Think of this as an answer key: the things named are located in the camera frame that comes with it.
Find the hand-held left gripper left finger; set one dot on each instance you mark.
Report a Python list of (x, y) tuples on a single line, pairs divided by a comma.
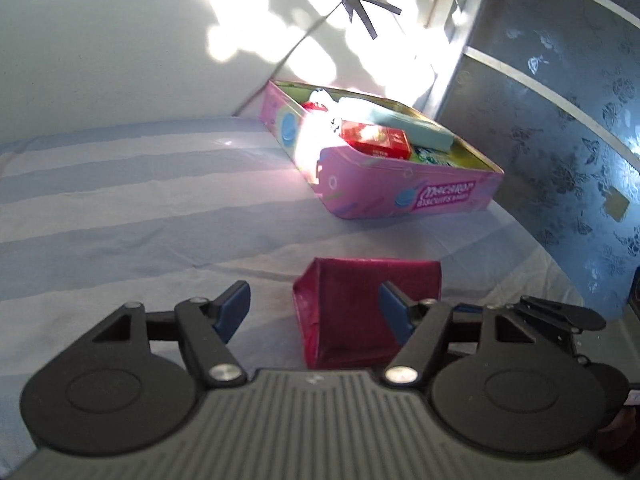
[(232, 310)]

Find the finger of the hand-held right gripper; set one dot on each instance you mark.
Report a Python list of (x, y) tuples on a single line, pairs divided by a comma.
[(550, 312)]

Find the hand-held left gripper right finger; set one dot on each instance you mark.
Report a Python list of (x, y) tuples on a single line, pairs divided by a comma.
[(395, 312)]

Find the red snack packet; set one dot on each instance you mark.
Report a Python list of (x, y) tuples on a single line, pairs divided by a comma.
[(345, 305)]

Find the pink tin box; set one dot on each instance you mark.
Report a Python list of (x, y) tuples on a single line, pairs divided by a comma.
[(400, 195)]

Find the person's right forearm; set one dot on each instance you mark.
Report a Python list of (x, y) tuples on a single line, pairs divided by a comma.
[(622, 430)]

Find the yellow sticker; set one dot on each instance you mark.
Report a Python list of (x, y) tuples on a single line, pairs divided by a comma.
[(616, 203)]

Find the striped blue bed sheet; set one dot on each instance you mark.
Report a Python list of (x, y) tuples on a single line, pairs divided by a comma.
[(125, 210)]

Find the green white packet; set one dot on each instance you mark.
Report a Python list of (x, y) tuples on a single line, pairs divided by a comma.
[(431, 156)]

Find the red carton box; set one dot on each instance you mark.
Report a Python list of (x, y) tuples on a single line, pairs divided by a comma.
[(377, 139)]

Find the light blue pack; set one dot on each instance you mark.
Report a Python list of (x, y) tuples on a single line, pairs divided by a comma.
[(400, 121)]

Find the floral glass cabinet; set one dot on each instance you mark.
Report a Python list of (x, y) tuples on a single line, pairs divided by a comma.
[(545, 110)]

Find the white green plush toy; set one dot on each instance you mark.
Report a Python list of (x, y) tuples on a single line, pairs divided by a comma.
[(322, 99)]

